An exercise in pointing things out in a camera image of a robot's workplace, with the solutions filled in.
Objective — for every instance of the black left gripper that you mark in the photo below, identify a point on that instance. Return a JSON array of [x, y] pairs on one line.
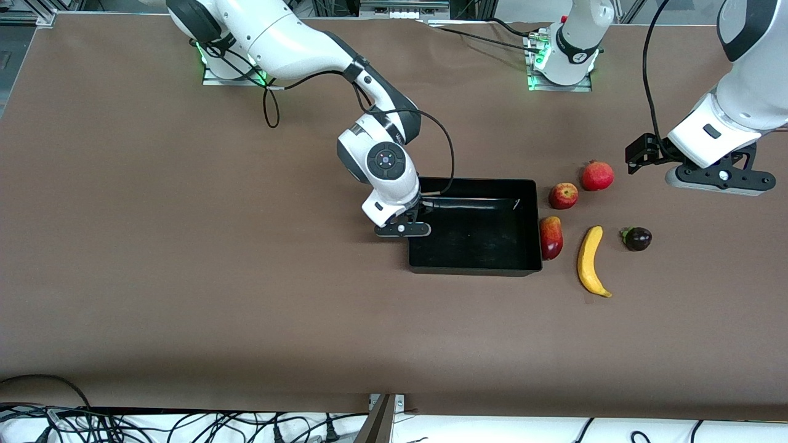
[[654, 154]]

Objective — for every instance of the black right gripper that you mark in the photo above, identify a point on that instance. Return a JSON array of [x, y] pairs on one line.
[[411, 215]]

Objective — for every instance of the red yellow apple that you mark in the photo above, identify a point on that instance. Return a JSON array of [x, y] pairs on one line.
[[563, 195]]

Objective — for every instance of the yellow banana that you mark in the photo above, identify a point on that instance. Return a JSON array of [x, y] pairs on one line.
[[590, 258]]

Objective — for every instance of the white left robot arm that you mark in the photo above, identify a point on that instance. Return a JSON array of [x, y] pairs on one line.
[[751, 92]]

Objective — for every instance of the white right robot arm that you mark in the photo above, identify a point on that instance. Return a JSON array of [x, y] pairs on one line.
[[277, 37]]

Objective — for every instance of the black rectangular box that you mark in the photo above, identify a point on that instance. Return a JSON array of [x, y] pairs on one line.
[[474, 246]]

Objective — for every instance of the red pomegranate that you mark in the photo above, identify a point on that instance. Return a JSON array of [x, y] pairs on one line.
[[597, 176]]

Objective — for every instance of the dark purple mangosteen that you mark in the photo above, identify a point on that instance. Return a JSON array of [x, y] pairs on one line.
[[638, 239]]

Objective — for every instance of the red orange mango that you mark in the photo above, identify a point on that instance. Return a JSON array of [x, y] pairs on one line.
[[551, 240]]

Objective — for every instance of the grey device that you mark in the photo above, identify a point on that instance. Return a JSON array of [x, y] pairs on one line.
[[403, 7]]

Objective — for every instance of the dark slanted beam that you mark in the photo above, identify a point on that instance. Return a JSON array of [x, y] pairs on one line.
[[377, 424]]

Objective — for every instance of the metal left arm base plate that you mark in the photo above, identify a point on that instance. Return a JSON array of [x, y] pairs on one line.
[[560, 88]]

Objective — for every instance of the small metal bracket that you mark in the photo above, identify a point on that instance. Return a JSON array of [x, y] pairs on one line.
[[399, 402]]

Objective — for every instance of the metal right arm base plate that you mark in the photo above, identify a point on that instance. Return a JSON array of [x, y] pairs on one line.
[[228, 82]]

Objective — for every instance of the aluminium frame profile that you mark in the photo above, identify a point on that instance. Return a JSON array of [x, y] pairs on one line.
[[31, 12]]

